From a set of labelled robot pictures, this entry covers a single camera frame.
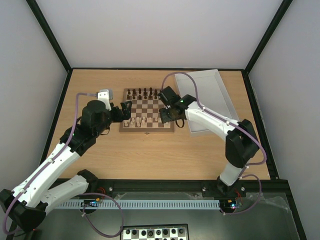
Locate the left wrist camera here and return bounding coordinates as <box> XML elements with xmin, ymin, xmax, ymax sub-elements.
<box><xmin>97</xmin><ymin>88</ymin><xmax>113</xmax><ymax>101</ymax></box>

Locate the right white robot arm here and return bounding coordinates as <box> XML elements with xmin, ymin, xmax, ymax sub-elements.
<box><xmin>157</xmin><ymin>86</ymin><xmax>259</xmax><ymax>196</ymax></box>

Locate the black aluminium rail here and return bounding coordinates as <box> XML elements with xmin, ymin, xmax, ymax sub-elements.
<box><xmin>86</xmin><ymin>179</ymin><xmax>291</xmax><ymax>199</ymax></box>

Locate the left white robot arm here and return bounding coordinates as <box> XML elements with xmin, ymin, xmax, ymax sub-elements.
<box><xmin>0</xmin><ymin>100</ymin><xmax>132</xmax><ymax>235</ymax></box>

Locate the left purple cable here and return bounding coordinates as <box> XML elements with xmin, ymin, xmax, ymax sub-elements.
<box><xmin>3</xmin><ymin>92</ymin><xmax>126</xmax><ymax>236</ymax></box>

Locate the printed checker calibration board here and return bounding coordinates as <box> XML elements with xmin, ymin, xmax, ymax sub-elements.
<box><xmin>119</xmin><ymin>224</ymin><xmax>190</xmax><ymax>240</ymax></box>

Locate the purple cable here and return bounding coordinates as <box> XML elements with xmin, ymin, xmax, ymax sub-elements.
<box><xmin>161</xmin><ymin>71</ymin><xmax>268</xmax><ymax>216</ymax></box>
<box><xmin>3</xmin><ymin>92</ymin><xmax>126</xmax><ymax>236</ymax></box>

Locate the light blue cable duct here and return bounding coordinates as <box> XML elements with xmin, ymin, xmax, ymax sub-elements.
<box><xmin>56</xmin><ymin>199</ymin><xmax>220</xmax><ymax>210</ymax></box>

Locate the wooden chess board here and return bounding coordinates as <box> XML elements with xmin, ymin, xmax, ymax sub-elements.
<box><xmin>119</xmin><ymin>87</ymin><xmax>175</xmax><ymax>134</ymax></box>

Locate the white cardboard box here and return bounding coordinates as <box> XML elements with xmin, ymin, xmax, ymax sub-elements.
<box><xmin>175</xmin><ymin>69</ymin><xmax>240</xmax><ymax>121</ymax></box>

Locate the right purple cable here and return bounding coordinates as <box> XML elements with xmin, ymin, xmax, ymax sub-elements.
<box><xmin>161</xmin><ymin>71</ymin><xmax>268</xmax><ymax>216</ymax></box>

